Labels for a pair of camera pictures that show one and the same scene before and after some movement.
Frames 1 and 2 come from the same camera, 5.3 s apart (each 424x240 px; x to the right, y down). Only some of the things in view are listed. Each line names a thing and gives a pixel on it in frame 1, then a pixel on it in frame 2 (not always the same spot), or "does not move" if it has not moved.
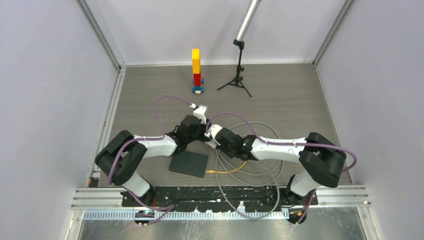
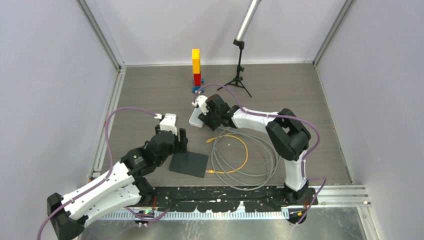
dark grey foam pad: x=189 y=163 does not move
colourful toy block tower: x=197 y=80 does not move
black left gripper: x=203 y=126 to x=180 y=145
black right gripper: x=222 y=148 to x=206 y=120
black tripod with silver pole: x=239 y=41 does not move
